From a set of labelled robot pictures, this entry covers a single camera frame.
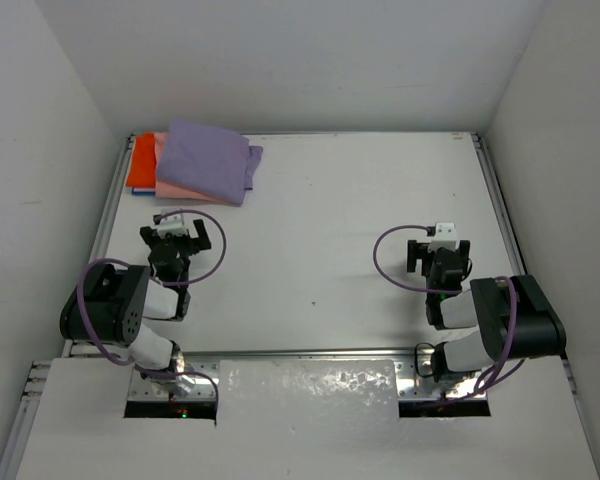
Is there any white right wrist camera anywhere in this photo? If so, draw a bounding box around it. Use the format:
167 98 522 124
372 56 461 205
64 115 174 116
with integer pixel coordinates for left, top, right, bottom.
427 222 458 252

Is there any aluminium front table rail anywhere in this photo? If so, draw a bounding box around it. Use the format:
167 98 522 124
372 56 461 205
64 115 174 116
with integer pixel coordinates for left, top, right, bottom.
183 343 434 365

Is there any folded orange t-shirt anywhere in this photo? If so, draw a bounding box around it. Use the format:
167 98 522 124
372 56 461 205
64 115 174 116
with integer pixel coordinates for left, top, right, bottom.
125 132 157 189

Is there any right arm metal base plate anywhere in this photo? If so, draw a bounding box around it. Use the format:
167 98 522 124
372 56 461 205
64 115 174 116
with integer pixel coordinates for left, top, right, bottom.
394 357 479 402

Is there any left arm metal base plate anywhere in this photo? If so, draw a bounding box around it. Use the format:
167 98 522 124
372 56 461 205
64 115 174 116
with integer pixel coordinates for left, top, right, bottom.
127 363 219 402

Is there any aluminium left table rail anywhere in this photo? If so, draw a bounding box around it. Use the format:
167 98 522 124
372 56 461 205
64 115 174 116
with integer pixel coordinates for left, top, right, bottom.
61 133 136 358

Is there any purple t-shirt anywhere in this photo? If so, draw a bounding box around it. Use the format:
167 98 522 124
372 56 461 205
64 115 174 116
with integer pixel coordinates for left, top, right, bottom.
156 119 263 206

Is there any aluminium table rail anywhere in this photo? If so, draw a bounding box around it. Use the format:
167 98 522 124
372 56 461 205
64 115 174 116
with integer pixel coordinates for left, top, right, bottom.
183 343 434 365
472 132 549 356
61 133 136 358

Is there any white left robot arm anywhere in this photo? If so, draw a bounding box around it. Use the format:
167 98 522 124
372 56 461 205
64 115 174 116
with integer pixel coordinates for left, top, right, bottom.
59 215 212 383

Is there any aluminium right table rail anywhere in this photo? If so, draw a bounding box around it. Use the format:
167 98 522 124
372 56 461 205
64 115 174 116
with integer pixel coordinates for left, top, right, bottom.
472 132 549 356

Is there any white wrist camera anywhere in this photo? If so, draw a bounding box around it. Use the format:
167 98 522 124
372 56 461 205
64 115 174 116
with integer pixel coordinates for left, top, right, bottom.
153 210 189 238
427 222 458 252

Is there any folded pink t-shirt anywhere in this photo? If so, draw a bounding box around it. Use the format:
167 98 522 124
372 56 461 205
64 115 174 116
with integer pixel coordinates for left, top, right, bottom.
153 132 227 205

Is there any white foam front cover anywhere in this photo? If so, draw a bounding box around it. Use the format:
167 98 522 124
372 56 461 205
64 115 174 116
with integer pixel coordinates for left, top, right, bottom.
18 359 597 479

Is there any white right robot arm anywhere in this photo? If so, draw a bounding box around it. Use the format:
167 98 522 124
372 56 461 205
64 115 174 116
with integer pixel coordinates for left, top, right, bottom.
406 240 567 381

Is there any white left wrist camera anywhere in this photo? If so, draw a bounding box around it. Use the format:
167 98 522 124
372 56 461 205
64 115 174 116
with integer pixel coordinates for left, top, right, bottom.
153 210 189 238

